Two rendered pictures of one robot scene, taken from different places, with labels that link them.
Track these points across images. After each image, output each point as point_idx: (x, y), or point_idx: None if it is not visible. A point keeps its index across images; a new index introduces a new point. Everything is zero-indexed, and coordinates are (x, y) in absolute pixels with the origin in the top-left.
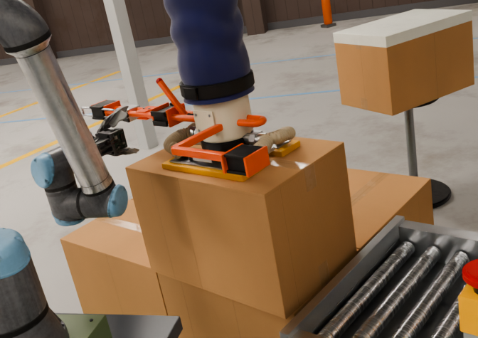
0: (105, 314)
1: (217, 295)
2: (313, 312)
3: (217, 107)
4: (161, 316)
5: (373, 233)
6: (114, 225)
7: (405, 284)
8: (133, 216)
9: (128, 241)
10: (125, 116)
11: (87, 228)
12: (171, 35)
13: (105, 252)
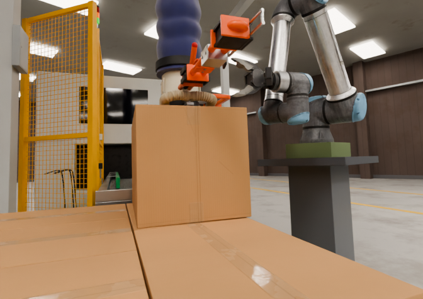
0: (288, 158)
1: None
2: None
3: None
4: (264, 159)
5: (102, 205)
6: (272, 273)
7: None
8: (223, 277)
9: (259, 241)
10: (238, 67)
11: (346, 292)
12: (201, 31)
13: (298, 238)
